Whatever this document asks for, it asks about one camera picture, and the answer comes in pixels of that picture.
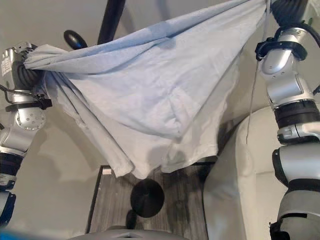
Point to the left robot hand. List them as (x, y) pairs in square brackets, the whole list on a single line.
[(23, 75)]

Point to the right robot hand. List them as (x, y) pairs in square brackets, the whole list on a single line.
[(290, 12)]

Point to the light blue garment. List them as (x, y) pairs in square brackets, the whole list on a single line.
[(150, 87)]

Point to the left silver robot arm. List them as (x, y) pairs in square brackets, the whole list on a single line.
[(15, 140)]

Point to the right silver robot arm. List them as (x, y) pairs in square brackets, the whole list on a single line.
[(287, 90)]

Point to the black clothes rack knob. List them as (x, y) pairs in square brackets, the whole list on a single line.
[(74, 39)]

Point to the black clothes rack pole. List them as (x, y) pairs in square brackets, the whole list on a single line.
[(110, 22)]

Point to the black round rack base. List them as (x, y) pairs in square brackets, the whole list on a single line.
[(147, 197)]

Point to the light grey sofa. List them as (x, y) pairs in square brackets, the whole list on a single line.
[(240, 180)]

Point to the small white label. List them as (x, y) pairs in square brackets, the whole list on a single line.
[(107, 171)]

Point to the silver robot torso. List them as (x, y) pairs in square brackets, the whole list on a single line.
[(135, 233)]

